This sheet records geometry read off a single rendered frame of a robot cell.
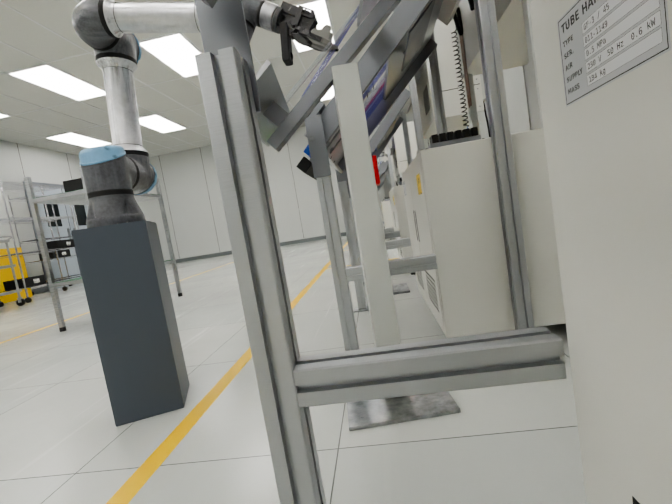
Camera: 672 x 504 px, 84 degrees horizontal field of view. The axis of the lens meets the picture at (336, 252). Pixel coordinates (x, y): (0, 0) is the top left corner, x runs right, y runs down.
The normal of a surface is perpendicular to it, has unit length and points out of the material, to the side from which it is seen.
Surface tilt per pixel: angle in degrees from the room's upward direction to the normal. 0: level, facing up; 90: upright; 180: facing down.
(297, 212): 90
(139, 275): 90
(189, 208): 90
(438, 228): 90
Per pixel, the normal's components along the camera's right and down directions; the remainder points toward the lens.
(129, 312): 0.29, 0.04
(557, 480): -0.16, -0.98
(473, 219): -0.10, 0.11
